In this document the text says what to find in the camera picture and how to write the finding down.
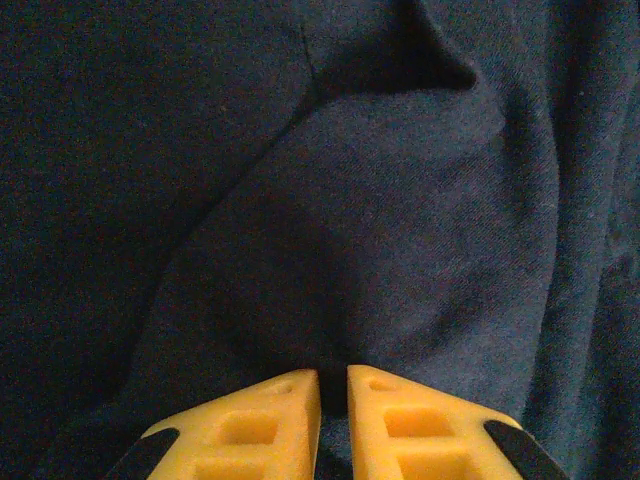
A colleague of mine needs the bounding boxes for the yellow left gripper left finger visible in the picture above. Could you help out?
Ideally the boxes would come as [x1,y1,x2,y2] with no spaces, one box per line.
[104,368,322,480]

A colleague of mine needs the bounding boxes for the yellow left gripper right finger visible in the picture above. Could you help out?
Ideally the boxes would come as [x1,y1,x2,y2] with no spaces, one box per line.
[346,364,571,480]

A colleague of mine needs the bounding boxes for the black trousers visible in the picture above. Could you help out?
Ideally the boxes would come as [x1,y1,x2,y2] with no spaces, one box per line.
[0,0,640,480]

